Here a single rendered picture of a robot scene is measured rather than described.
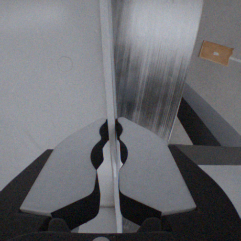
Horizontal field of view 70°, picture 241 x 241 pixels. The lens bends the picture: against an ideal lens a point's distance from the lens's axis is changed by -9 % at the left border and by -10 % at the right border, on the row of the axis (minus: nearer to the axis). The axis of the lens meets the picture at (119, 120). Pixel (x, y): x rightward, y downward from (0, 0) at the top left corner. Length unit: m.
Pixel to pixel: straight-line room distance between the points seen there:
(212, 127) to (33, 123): 0.29
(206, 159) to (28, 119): 0.19
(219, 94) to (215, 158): 0.96
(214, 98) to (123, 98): 1.04
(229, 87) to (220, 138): 0.88
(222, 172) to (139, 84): 0.14
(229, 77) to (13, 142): 1.11
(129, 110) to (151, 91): 0.03
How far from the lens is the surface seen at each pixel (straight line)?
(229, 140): 0.34
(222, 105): 1.23
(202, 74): 1.10
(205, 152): 0.24
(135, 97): 0.16
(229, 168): 0.24
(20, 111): 0.18
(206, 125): 0.36
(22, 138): 0.20
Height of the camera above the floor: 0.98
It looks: 62 degrees down
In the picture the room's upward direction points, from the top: 180 degrees counter-clockwise
